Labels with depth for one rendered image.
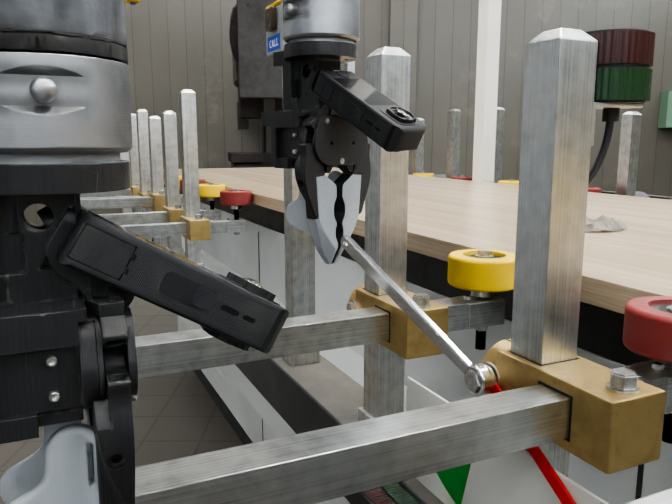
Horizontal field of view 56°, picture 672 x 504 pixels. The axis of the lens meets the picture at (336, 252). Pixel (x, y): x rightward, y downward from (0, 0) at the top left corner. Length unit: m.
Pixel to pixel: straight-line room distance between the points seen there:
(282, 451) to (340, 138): 0.33
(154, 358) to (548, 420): 0.33
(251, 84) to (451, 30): 2.57
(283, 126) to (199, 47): 7.07
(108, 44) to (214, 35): 7.38
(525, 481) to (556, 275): 0.16
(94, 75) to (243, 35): 5.98
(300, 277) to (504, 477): 0.49
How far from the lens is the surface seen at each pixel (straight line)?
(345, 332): 0.65
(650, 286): 0.66
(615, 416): 0.46
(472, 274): 0.70
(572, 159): 0.49
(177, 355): 0.60
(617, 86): 0.50
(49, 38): 0.29
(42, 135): 0.28
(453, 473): 0.62
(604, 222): 1.03
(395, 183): 0.69
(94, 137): 0.29
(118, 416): 0.30
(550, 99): 0.48
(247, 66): 6.23
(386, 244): 0.69
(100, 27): 0.30
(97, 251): 0.30
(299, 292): 0.94
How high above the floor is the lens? 1.03
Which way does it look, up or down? 10 degrees down
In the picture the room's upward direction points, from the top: straight up
